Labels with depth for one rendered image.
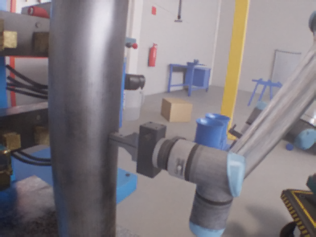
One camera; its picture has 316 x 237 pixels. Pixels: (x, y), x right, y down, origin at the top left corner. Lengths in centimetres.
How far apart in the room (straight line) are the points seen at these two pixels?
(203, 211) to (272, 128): 26
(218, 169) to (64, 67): 42
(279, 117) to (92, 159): 49
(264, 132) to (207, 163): 18
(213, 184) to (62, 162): 40
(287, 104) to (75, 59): 51
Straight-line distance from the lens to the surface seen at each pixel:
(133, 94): 314
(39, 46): 115
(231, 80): 299
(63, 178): 66
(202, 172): 46
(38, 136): 122
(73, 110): 57
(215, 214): 51
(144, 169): 55
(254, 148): 58
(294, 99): 56
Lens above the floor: 90
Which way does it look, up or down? 15 degrees down
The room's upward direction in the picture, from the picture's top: 6 degrees clockwise
